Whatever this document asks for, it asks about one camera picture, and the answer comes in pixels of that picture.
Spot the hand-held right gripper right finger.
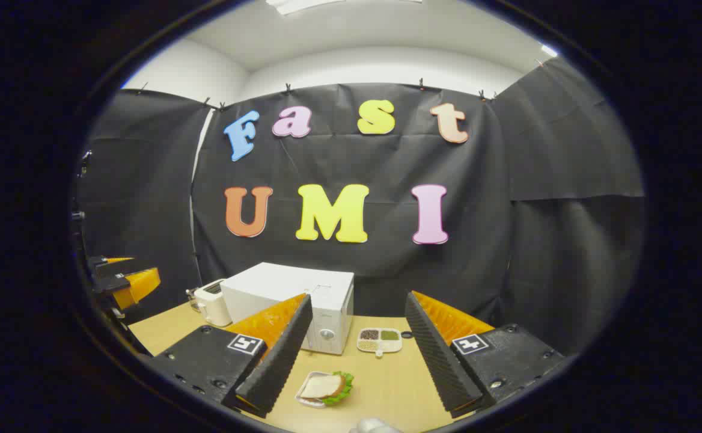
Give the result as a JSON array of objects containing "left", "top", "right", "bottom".
[{"left": 404, "top": 291, "right": 568, "bottom": 420}]

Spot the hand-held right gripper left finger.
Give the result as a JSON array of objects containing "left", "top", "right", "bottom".
[{"left": 147, "top": 293, "right": 314, "bottom": 419}]

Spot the small white tray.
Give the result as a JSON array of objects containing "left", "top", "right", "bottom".
[{"left": 295, "top": 370, "right": 352, "bottom": 408}]

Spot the sandwich with lettuce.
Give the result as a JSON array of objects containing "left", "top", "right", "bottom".
[{"left": 300, "top": 371, "right": 355, "bottom": 407}]

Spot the white microwave oven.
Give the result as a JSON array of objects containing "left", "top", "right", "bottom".
[{"left": 221, "top": 262, "right": 355, "bottom": 355}]

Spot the white divided plate with beans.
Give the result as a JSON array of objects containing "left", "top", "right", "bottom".
[{"left": 356, "top": 327, "right": 403, "bottom": 358}]

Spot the white toaster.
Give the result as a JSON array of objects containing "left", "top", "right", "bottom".
[{"left": 188, "top": 279, "right": 233, "bottom": 328}]

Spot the white ceiling light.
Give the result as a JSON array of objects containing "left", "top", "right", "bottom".
[{"left": 266, "top": 0, "right": 352, "bottom": 16}]

